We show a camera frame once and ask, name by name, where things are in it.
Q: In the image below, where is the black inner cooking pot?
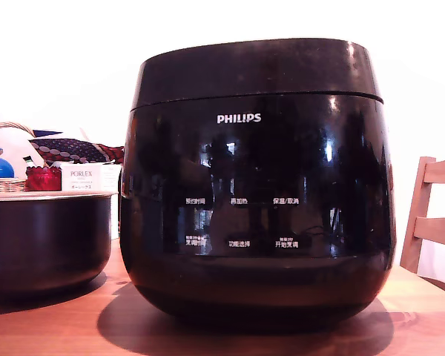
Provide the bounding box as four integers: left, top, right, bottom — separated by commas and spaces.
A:
0, 190, 114, 294

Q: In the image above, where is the woven wicker basket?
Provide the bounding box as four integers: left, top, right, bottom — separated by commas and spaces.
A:
0, 121, 37, 194

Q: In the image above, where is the dotted patterned dark cloth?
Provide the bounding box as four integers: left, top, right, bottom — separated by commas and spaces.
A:
28, 137, 125, 165

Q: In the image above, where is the black rice cooker lid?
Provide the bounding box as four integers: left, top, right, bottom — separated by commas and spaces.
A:
129, 36, 385, 112

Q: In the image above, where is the black Philips rice cooker body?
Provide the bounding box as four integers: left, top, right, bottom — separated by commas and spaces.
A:
119, 92, 398, 329

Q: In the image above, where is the white stuffed toy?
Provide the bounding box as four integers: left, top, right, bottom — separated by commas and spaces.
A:
0, 129, 46, 179

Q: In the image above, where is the light wooden chair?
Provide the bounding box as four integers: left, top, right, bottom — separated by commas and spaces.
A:
399, 156, 445, 276

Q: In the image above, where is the white Porlex box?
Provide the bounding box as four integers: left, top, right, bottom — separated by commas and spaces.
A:
60, 164, 106, 193

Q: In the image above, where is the red glass jar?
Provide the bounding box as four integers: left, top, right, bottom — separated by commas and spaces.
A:
24, 165, 62, 192

